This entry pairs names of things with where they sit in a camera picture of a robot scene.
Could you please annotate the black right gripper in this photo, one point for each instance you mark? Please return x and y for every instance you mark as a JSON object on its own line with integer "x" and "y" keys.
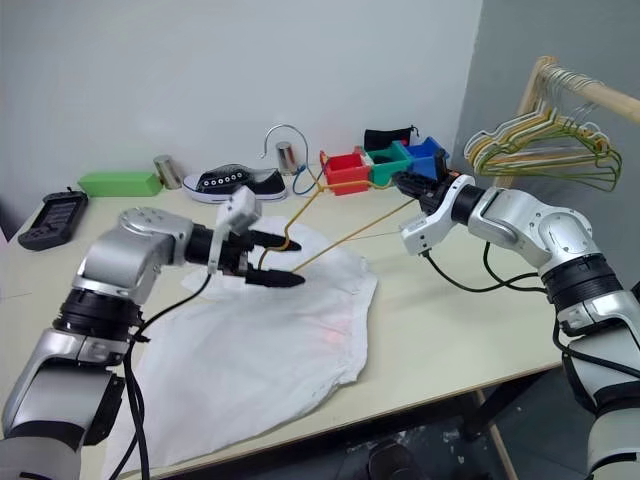
{"x": 436, "y": 197}

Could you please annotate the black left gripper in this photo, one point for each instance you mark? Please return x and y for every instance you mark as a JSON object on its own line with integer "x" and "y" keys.
{"x": 235, "y": 252}

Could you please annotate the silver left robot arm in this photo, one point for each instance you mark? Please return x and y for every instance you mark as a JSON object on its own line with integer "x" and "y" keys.
{"x": 125, "y": 255}

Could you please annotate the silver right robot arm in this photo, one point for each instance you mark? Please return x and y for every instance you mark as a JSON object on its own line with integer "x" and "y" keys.
{"x": 550, "y": 235}

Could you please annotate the white shorts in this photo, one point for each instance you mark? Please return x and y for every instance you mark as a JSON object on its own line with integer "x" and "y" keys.
{"x": 250, "y": 345}

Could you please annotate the blue plastic bin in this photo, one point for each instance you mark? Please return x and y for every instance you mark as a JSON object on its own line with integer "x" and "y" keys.
{"x": 422, "y": 157}

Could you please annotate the green plastic bin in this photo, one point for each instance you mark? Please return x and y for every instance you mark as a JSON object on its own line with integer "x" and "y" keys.
{"x": 387, "y": 165}

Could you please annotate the black fabric pouch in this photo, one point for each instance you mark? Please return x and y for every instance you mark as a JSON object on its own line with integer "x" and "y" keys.
{"x": 387, "y": 137}

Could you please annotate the red plastic bin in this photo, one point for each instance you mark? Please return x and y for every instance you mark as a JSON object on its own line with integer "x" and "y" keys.
{"x": 347, "y": 170}

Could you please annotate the black and white sneaker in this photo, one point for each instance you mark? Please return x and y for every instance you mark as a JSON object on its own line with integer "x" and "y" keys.
{"x": 240, "y": 184}

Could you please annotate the silver metal can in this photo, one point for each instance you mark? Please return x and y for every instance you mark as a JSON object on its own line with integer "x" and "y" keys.
{"x": 286, "y": 157}
{"x": 167, "y": 172}

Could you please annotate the bunch of hangers on rack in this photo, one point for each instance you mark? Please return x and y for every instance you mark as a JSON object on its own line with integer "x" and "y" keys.
{"x": 530, "y": 117}

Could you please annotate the green rectangular box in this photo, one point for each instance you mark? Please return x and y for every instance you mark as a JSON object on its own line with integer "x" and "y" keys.
{"x": 120, "y": 183}

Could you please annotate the wooden clothes rack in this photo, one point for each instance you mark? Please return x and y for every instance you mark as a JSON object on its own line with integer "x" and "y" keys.
{"x": 610, "y": 100}

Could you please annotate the black handheld controller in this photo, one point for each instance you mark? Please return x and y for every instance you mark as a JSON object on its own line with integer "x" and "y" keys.
{"x": 52, "y": 220}

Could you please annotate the dark table leg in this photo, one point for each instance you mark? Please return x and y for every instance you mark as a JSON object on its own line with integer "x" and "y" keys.
{"x": 480, "y": 410}

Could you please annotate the dark rounded shape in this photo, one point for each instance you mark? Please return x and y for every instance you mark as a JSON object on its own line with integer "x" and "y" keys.
{"x": 390, "y": 462}

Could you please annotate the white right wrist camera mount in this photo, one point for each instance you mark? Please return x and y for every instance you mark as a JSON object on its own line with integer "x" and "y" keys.
{"x": 425, "y": 230}

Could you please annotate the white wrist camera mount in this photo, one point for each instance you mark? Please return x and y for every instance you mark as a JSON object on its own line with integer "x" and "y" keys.
{"x": 425, "y": 230}
{"x": 242, "y": 205}

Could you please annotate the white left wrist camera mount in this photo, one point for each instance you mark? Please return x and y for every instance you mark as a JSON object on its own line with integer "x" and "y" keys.
{"x": 242, "y": 205}

